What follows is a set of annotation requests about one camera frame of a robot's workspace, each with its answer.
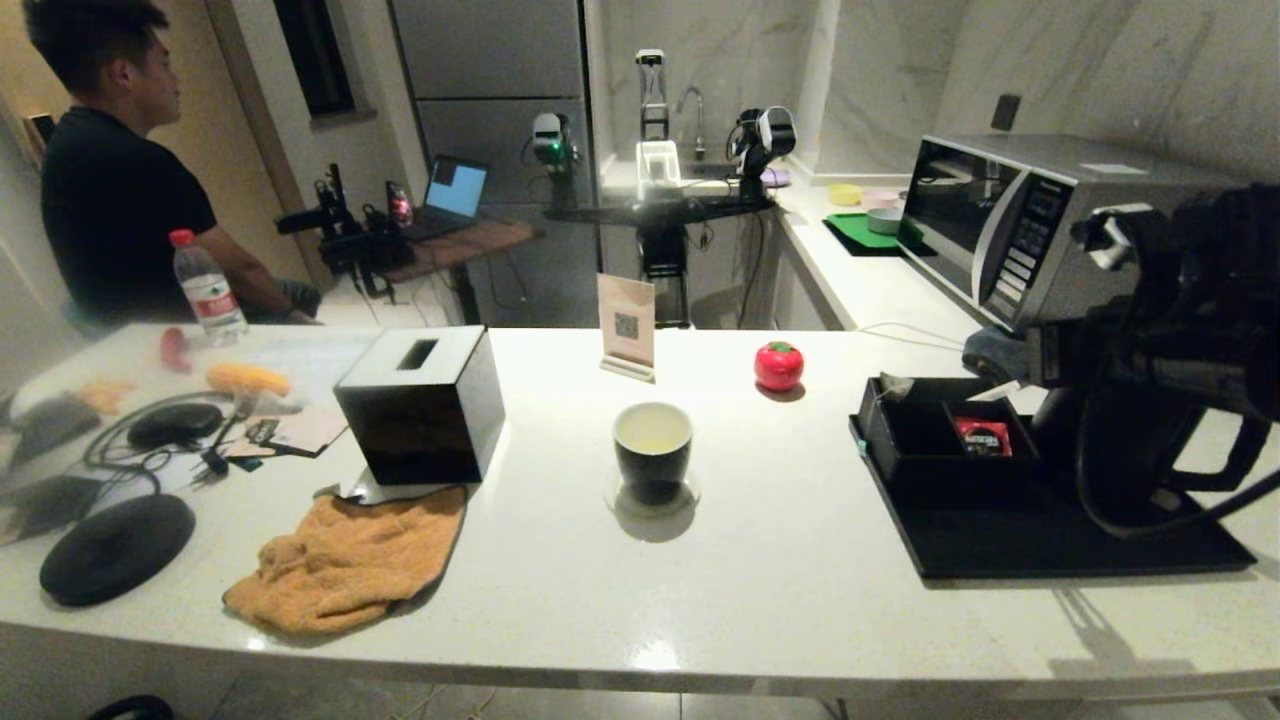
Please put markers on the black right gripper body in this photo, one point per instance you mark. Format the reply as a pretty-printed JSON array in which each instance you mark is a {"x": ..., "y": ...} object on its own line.
[{"x": 1170, "y": 350}]

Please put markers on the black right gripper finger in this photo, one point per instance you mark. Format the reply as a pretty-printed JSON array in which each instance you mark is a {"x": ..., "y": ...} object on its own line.
[{"x": 1065, "y": 355}]

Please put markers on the black electric kettle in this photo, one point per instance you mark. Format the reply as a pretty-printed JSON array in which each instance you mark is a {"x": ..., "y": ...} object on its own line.
[{"x": 1130, "y": 460}]

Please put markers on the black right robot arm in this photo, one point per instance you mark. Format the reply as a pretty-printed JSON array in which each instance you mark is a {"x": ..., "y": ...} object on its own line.
[{"x": 1230, "y": 250}]

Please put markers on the dark grey cloth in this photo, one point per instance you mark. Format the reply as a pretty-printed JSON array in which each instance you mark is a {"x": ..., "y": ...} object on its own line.
[{"x": 992, "y": 352}]

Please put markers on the white stick sachet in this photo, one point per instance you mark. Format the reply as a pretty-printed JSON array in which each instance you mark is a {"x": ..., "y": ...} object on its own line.
[{"x": 995, "y": 390}]

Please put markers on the red coffee sachet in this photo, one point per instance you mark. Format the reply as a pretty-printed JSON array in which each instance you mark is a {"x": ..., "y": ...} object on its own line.
[{"x": 983, "y": 437}]

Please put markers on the silver microwave oven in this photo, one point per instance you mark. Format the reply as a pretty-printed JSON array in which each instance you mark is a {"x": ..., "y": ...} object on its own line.
[{"x": 960, "y": 210}]

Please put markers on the large black tray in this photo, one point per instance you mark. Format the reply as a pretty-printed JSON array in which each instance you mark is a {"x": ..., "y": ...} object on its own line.
[{"x": 1000, "y": 545}]

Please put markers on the black compartment box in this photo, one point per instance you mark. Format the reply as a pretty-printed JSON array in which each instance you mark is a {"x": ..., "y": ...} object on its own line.
[{"x": 900, "y": 470}]

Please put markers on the grey green bowl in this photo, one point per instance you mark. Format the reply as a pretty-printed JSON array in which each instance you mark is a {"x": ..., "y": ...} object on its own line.
[{"x": 884, "y": 221}]

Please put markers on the green mat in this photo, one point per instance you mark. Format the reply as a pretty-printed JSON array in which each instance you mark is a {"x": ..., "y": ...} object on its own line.
[{"x": 862, "y": 231}]

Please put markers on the green tray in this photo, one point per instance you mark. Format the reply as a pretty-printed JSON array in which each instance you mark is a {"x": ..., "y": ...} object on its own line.
[{"x": 850, "y": 244}]

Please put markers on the pink bowl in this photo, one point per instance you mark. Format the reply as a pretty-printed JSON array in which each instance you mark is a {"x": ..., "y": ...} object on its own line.
[{"x": 880, "y": 198}]

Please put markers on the yellow bowl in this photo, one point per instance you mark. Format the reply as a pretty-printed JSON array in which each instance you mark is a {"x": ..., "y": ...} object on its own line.
[{"x": 845, "y": 195}]

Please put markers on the white kitchen cabinet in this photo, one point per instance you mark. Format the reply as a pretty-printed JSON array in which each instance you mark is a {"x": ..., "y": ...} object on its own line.
[{"x": 800, "y": 290}]

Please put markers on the red tomato toy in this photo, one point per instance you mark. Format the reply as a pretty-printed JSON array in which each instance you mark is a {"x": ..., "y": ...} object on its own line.
[{"x": 779, "y": 366}]

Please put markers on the purple plate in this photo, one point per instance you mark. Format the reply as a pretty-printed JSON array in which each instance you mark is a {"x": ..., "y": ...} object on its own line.
[{"x": 776, "y": 179}]

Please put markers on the black mug white inside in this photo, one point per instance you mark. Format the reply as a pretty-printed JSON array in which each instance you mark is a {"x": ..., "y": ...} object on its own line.
[{"x": 652, "y": 468}]

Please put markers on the beige QR code sign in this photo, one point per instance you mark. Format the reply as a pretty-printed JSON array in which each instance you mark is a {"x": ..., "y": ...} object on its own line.
[{"x": 626, "y": 320}]

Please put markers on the chrome sink faucet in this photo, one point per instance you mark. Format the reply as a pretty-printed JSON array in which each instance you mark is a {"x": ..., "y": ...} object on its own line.
[{"x": 694, "y": 110}]

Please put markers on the tall clear blender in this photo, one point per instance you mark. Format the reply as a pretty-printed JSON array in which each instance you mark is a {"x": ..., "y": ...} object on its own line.
[{"x": 651, "y": 90}]

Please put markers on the grey device green light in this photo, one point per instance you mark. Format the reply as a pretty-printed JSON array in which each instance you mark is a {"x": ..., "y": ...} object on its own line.
[{"x": 548, "y": 141}]

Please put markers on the brown wooden desk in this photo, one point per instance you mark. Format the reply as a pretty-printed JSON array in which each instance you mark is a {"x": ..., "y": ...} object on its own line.
[{"x": 470, "y": 245}]

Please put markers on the open black laptop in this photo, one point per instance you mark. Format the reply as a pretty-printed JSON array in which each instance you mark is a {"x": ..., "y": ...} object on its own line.
[{"x": 456, "y": 188}]

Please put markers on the grey refrigerator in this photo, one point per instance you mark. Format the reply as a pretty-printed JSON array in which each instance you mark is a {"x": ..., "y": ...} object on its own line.
[{"x": 490, "y": 60}]

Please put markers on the black tissue box white lid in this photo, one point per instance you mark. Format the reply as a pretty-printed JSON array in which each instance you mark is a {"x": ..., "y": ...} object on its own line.
[{"x": 419, "y": 430}]

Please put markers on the phone with red screen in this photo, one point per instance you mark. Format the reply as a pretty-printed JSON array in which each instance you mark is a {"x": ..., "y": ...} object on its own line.
[{"x": 398, "y": 205}]

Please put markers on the black teleoperation rig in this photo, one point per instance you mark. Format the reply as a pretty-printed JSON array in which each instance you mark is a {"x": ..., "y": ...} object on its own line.
[{"x": 350, "y": 247}]

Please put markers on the orange fluffy towel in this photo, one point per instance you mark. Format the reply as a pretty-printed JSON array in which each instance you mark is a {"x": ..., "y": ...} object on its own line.
[{"x": 340, "y": 560}]

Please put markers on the brown paper packet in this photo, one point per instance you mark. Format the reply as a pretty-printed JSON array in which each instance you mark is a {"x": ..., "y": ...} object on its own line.
[{"x": 299, "y": 432}]

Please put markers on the clear plastic wrapper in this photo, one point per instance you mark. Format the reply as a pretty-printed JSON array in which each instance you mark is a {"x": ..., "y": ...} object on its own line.
[{"x": 269, "y": 403}]

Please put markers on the dark window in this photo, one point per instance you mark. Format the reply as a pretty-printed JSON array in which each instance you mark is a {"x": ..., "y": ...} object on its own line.
[{"x": 315, "y": 55}]

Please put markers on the yellow corn cob toy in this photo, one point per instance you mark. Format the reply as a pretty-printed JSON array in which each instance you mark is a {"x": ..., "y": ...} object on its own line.
[{"x": 247, "y": 380}]

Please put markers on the small teal card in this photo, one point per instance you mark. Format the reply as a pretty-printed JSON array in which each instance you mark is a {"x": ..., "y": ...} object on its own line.
[{"x": 246, "y": 464}]

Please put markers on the clear water bottle red cap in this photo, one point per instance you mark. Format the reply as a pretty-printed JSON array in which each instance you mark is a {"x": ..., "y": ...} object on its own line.
[{"x": 208, "y": 294}]

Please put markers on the black power plug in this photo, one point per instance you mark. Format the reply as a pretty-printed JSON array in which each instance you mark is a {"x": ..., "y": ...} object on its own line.
[{"x": 211, "y": 462}]

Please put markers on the red chili pepper toy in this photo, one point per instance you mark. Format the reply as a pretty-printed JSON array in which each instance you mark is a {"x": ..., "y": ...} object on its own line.
[{"x": 174, "y": 350}]

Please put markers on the black computer mouse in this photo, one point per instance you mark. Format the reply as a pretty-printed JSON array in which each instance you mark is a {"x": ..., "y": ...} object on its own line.
[{"x": 174, "y": 425}]

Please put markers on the orange hand shaped toy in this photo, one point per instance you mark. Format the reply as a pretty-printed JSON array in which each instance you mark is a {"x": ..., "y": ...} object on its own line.
[{"x": 101, "y": 397}]

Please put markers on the man in black shirt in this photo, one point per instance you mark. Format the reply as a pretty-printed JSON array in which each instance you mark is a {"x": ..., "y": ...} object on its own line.
[{"x": 110, "y": 210}]

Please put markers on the round black kettle base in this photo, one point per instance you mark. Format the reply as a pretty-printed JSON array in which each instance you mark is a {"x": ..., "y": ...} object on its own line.
[{"x": 115, "y": 550}]

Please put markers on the dark grey blurry object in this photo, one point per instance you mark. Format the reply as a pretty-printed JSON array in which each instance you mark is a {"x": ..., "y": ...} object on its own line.
[{"x": 49, "y": 428}]

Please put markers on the dark flat device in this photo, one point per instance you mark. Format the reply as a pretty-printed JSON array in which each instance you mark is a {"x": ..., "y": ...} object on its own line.
[{"x": 44, "y": 505}]

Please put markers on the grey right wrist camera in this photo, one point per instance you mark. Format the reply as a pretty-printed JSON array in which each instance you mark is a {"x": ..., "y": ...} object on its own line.
[{"x": 1110, "y": 235}]

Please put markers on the dark wall socket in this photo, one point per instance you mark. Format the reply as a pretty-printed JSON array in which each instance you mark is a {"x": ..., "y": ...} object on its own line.
[{"x": 1005, "y": 112}]

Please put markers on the black white camera device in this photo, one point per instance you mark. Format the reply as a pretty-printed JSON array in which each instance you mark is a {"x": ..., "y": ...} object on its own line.
[{"x": 772, "y": 133}]

